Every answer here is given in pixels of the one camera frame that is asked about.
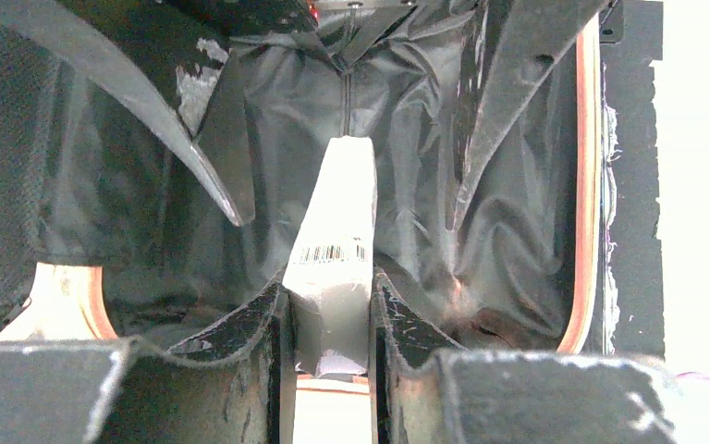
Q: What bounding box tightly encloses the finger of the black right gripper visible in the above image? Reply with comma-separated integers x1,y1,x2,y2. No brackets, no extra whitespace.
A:
0,1,255,227
446,1,606,230

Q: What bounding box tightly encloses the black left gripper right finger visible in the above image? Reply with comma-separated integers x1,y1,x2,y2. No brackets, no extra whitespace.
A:
371,269,710,443

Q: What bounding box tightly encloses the pink hard-shell suitcase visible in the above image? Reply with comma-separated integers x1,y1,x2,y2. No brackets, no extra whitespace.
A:
0,1,600,387

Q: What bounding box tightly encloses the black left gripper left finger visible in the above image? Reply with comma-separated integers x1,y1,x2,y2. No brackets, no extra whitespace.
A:
0,277,289,443

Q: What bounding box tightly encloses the white book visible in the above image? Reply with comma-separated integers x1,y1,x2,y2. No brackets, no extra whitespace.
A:
282,136,377,378

